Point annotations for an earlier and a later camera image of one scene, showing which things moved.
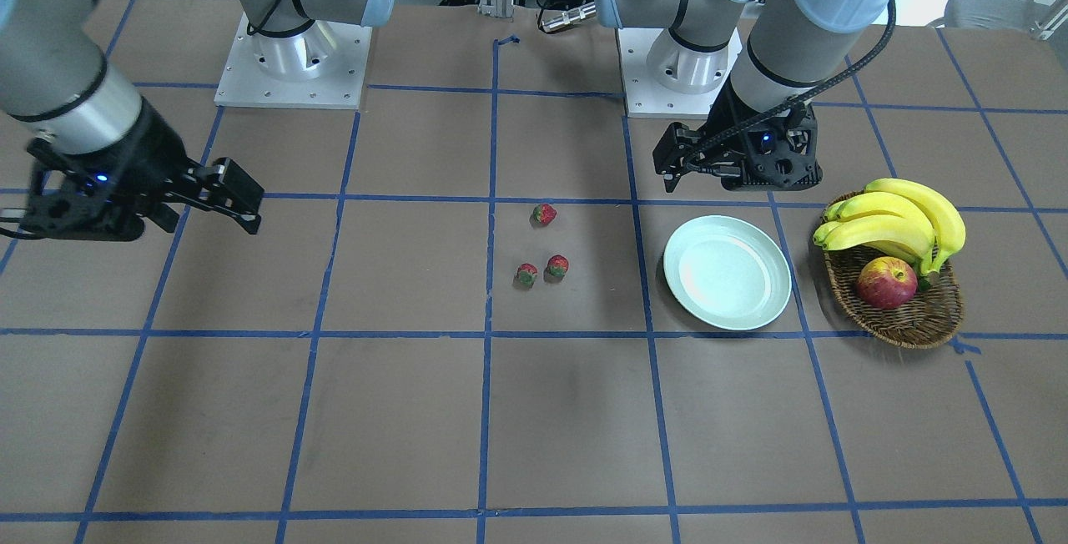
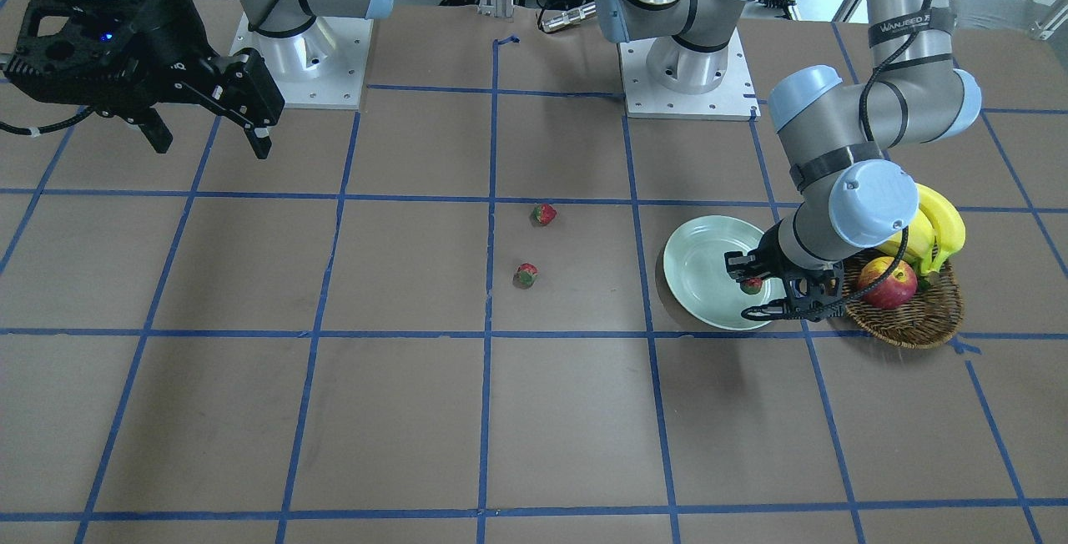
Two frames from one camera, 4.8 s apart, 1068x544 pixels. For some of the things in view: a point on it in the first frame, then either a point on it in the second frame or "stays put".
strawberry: x=557 y=265 -> x=751 y=285
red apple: x=887 y=283 stays put
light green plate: x=727 y=274 stays put
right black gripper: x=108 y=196 -> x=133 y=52
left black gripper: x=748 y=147 -> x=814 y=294
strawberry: x=544 y=214 stays put
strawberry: x=526 y=274 stays put
